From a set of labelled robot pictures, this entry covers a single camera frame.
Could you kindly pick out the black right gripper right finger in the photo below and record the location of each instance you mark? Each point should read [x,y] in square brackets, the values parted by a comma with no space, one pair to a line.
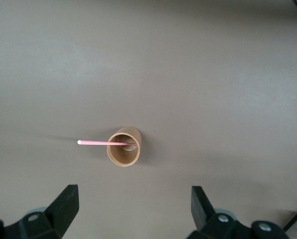
[203,214]

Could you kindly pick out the bamboo cup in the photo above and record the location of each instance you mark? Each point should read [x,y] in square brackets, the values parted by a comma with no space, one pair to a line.
[123,161]

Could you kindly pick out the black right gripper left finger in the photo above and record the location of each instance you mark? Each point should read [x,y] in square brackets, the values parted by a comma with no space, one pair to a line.
[63,211]

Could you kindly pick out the pink chopstick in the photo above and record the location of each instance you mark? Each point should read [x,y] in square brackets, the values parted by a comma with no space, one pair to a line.
[93,142]

